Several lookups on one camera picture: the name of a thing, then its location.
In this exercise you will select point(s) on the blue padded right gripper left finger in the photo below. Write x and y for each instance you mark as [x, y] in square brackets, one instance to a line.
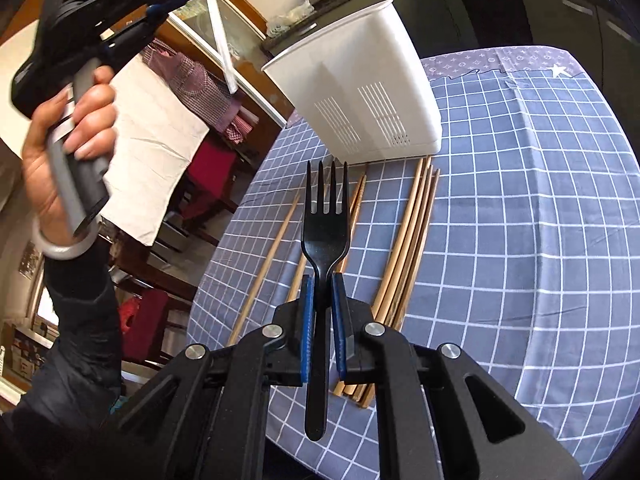
[300, 327]

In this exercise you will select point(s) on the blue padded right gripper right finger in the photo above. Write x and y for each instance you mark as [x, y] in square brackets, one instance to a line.
[344, 331]

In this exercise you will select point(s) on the clear plastic spoon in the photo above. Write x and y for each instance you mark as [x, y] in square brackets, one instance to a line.
[222, 45]

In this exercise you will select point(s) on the black plastic fork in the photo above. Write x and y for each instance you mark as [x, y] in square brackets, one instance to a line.
[325, 242]

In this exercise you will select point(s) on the bamboo chopstick two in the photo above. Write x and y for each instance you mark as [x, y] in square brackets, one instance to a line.
[407, 254]

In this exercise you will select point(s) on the bamboo chopstick one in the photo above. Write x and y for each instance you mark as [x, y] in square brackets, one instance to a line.
[415, 192]

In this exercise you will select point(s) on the bamboo chopstick three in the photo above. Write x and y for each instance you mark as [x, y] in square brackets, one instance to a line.
[412, 259]

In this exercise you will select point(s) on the light wooden chopstick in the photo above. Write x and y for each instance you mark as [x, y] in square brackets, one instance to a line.
[297, 279]
[258, 302]

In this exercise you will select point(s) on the left forearm dark sleeve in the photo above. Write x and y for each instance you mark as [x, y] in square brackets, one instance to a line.
[81, 377]

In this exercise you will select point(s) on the dark green kitchen cabinets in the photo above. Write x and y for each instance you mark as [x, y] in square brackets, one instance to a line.
[596, 32]

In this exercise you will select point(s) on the person's left hand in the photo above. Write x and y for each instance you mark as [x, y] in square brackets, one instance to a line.
[93, 136]

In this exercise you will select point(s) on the checkered hanging apron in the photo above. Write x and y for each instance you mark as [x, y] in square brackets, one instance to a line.
[201, 92]

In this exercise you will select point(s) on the blue grid tablecloth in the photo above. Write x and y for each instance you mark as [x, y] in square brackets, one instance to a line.
[531, 263]

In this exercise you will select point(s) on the white plastic utensil holder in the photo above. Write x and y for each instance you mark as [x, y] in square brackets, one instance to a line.
[360, 85]

